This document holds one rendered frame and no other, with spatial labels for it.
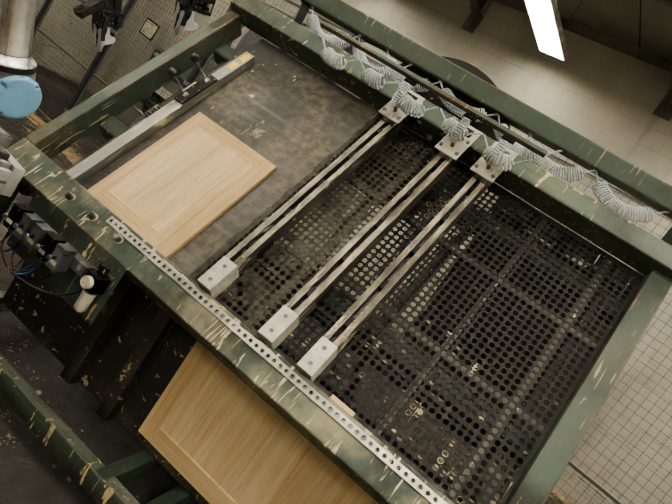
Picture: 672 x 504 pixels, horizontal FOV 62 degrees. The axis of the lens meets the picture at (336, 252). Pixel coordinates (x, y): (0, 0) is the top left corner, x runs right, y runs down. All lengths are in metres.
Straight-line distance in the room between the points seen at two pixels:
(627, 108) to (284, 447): 5.63
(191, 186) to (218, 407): 0.82
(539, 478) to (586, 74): 5.73
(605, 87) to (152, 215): 5.66
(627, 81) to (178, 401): 5.89
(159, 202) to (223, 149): 0.34
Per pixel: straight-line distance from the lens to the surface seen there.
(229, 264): 1.91
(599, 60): 7.12
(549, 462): 1.83
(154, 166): 2.29
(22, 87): 1.54
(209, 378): 2.13
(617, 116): 6.84
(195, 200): 2.16
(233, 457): 2.13
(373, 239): 1.97
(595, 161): 2.71
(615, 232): 2.24
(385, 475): 1.70
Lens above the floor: 1.50
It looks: 8 degrees down
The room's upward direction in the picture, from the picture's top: 34 degrees clockwise
